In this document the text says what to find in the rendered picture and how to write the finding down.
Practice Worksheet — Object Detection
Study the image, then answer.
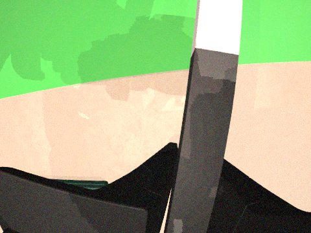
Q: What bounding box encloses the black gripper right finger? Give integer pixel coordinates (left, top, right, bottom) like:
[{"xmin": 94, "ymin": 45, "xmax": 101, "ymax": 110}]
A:
[{"xmin": 207, "ymin": 159, "xmax": 311, "ymax": 233}]

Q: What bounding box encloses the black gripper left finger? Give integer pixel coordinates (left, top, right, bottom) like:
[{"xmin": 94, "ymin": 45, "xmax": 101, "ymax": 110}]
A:
[{"xmin": 0, "ymin": 142, "xmax": 178, "ymax": 233}]

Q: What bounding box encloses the green putting mat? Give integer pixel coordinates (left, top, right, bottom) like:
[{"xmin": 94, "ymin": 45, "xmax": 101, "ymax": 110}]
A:
[{"xmin": 0, "ymin": 0, "xmax": 311, "ymax": 99}]

